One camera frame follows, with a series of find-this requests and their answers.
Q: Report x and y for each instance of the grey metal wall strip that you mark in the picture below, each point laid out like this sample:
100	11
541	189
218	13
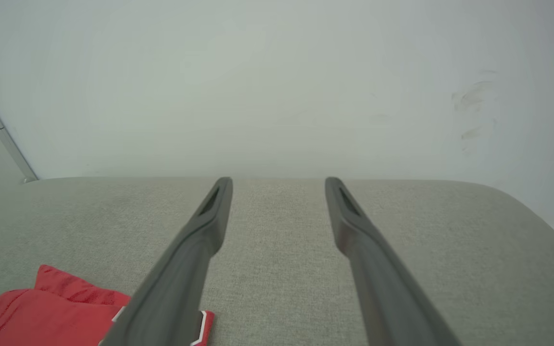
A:
3	132

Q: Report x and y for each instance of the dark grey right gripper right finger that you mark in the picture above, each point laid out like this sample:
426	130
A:
387	298

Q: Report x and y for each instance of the red and white basketball jersey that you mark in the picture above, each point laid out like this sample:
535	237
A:
46	317

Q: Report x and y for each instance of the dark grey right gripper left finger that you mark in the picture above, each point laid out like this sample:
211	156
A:
171	288

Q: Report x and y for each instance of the grey fabric sofa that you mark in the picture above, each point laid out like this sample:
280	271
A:
282	269

